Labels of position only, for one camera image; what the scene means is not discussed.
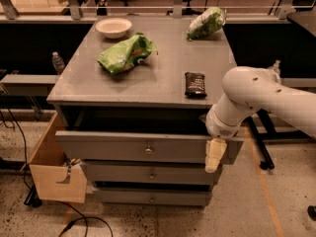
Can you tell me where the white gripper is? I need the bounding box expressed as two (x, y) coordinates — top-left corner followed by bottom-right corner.
(205, 105), (241, 173)

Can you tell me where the grey top drawer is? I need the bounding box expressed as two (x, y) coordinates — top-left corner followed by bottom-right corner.
(54, 107), (245, 166)

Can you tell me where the grey drawer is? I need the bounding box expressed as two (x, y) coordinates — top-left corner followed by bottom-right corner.
(54, 107), (245, 166)
(81, 161), (221, 185)
(93, 182), (211, 206)

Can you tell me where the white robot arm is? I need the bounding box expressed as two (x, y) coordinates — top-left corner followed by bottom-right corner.
(204, 66), (316, 173)

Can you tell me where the grey drawer cabinet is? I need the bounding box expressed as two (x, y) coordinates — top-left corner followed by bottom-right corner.
(46, 15), (254, 208)

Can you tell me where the grey bottom drawer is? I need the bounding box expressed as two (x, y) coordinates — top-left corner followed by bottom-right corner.
(93, 182), (211, 206)

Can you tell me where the grey middle drawer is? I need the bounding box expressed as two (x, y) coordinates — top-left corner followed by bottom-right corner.
(81, 161), (221, 185)

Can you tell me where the wooden open box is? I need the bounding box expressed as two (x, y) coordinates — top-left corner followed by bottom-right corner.
(28, 114), (87, 203)

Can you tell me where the dark brown snack packet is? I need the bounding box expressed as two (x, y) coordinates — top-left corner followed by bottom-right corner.
(185, 72), (207, 98)

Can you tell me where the grey right bench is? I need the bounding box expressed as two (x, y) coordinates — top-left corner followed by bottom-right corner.
(281, 78), (316, 91)

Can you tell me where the grey bench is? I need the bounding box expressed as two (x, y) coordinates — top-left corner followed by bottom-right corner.
(281, 78), (316, 91)
(0, 74), (58, 97)

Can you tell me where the clear sanitizer pump bottle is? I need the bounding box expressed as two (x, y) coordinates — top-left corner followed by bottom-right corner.
(268, 60), (280, 75)

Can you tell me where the green chip bag rear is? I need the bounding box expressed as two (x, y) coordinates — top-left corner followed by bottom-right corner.
(187, 7), (226, 40)

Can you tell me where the green chip bag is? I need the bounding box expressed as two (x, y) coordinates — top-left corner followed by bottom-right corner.
(187, 7), (226, 40)
(97, 33), (157, 75)

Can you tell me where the green chip bag front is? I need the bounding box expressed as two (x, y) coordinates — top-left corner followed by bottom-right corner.
(97, 33), (157, 75)

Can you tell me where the white bowl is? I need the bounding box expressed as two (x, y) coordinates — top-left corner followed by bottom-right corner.
(96, 18), (132, 40)

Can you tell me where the clear water bottle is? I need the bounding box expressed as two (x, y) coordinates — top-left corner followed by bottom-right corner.
(52, 51), (65, 75)

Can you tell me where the grey left bench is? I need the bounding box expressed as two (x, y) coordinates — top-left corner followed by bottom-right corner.
(0, 74), (58, 97)

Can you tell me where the black floor cable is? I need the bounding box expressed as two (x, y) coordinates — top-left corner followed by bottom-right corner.
(0, 107), (115, 237)

